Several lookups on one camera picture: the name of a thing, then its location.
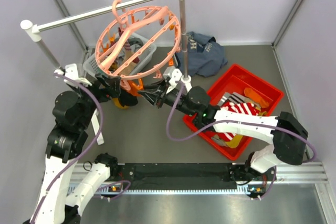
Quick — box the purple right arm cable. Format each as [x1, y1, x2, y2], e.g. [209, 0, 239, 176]
[166, 82, 318, 200]

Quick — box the yellow hanging sock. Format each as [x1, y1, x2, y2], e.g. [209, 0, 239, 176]
[112, 98, 130, 109]

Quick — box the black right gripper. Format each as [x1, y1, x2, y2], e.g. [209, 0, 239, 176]
[139, 79, 196, 118]

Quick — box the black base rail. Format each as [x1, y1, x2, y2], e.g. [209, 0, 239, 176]
[113, 163, 251, 190]

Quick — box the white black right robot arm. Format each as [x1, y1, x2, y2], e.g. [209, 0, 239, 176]
[138, 82, 308, 180]

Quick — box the red plastic bin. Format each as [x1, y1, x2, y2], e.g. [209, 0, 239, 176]
[198, 64, 284, 161]

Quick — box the red white striped sock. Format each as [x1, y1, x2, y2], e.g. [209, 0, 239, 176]
[214, 101, 261, 147]

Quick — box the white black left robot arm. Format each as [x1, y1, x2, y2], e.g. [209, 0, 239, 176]
[26, 74, 121, 223]

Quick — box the black white striped sock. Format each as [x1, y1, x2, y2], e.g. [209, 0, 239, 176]
[217, 92, 247, 106]

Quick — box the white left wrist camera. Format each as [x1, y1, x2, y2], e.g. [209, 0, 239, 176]
[54, 63, 92, 87]

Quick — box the blue grey sweatshirt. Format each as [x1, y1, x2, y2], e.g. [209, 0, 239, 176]
[187, 31, 228, 77]

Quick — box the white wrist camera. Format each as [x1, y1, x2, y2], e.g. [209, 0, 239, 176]
[54, 63, 92, 87]
[163, 66, 183, 86]

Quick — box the orange sock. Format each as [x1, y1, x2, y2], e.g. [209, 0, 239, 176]
[127, 78, 143, 97]
[244, 88, 269, 109]

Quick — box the white plastic laundry basket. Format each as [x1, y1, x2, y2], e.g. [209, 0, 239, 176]
[83, 33, 156, 77]

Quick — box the black hanging sock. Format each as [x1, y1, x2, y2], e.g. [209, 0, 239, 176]
[119, 90, 138, 106]

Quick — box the silver clothes rack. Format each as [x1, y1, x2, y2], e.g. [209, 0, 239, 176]
[19, 0, 192, 145]

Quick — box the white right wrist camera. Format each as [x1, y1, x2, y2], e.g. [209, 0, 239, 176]
[163, 66, 183, 86]

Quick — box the pink round clip hanger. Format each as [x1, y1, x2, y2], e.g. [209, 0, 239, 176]
[95, 0, 182, 95]

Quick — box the yellow sock in bin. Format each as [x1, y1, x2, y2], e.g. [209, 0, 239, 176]
[224, 133, 244, 148]

